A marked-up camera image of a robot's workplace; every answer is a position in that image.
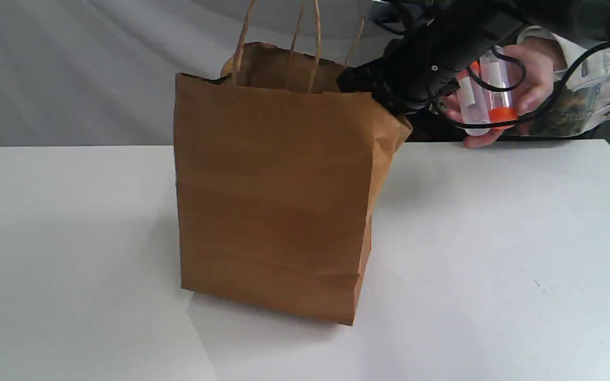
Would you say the light sleeve forearm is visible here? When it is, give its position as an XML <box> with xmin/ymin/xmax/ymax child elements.
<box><xmin>516</xmin><ymin>26</ymin><xmax>587</xmax><ymax>72</ymax></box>

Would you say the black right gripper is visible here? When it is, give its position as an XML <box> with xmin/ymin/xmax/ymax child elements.
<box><xmin>336</xmin><ymin>32</ymin><xmax>488</xmax><ymax>115</ymax></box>

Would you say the brown paper bag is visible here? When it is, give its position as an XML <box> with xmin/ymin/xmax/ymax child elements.
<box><xmin>173</xmin><ymin>0</ymin><xmax>413</xmax><ymax>326</ymax></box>

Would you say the person's hand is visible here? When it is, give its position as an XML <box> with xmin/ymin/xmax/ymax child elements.
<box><xmin>442</xmin><ymin>44</ymin><xmax>554</xmax><ymax>149</ymax></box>

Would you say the clear tube orange cap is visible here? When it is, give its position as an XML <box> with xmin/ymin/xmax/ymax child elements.
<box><xmin>479</xmin><ymin>49</ymin><xmax>518</xmax><ymax>131</ymax></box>
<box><xmin>456</xmin><ymin>70</ymin><xmax>491</xmax><ymax>125</ymax></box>

